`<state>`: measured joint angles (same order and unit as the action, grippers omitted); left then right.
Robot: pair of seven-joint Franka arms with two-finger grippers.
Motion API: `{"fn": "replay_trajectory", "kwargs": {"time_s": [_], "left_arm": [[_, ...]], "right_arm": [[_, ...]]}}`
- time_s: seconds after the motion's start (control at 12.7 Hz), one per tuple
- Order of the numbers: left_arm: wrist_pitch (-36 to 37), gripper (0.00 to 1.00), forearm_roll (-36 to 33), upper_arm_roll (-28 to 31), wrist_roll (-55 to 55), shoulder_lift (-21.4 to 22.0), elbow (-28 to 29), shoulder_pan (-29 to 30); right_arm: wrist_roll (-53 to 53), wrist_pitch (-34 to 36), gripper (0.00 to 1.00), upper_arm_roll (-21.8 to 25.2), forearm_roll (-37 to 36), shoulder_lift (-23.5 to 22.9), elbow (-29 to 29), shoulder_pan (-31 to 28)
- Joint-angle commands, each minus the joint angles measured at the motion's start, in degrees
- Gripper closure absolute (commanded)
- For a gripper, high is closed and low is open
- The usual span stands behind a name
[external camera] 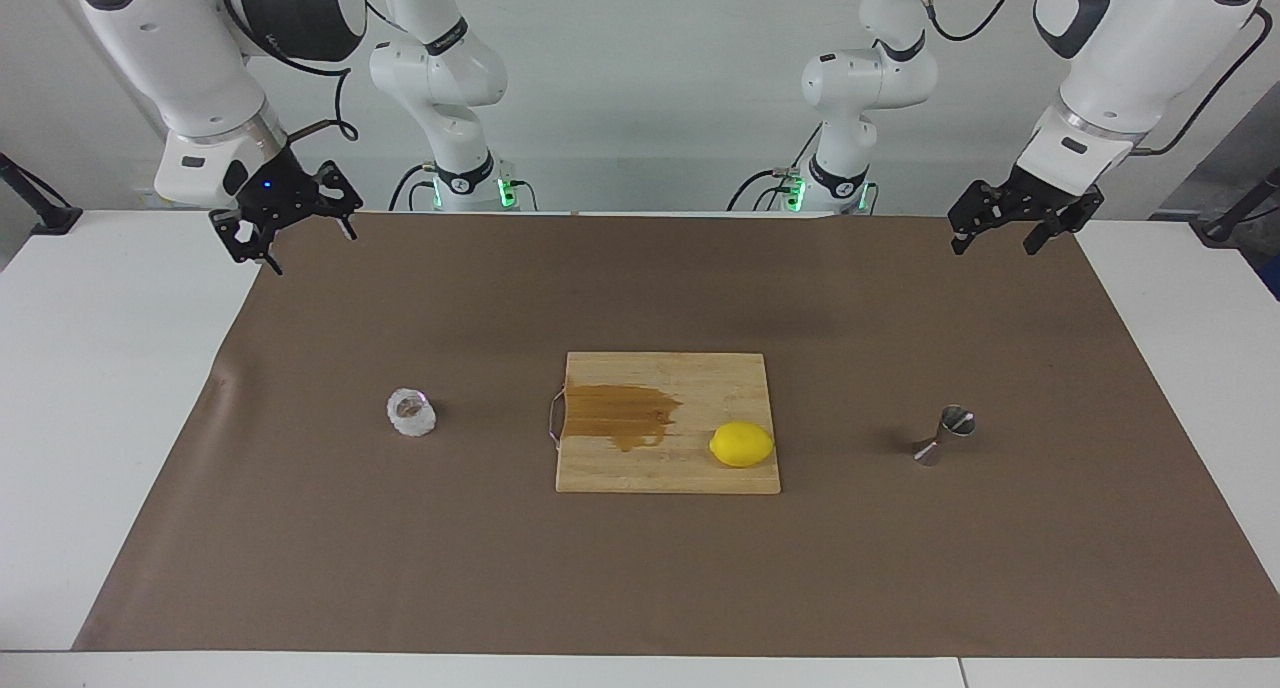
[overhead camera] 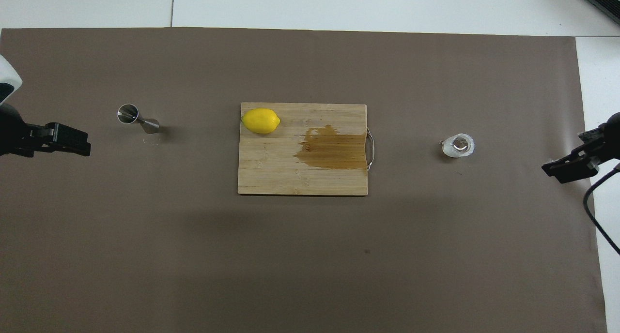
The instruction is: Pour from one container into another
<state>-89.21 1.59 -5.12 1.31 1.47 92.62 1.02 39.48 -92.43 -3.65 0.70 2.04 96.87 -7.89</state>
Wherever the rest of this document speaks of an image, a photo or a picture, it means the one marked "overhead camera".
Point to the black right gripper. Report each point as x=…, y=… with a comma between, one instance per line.
x=611, y=134

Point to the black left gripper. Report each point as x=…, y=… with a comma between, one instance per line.
x=12, y=129

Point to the steel double jigger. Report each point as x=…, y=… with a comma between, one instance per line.
x=128, y=114

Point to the small clear glass cup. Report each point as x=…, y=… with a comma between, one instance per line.
x=457, y=145

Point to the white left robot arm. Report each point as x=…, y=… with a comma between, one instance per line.
x=7, y=76

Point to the yellow lemon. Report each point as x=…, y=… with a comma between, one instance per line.
x=261, y=121

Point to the wooden cutting board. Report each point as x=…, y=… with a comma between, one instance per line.
x=271, y=173

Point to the brown table mat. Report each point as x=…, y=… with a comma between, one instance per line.
x=310, y=255

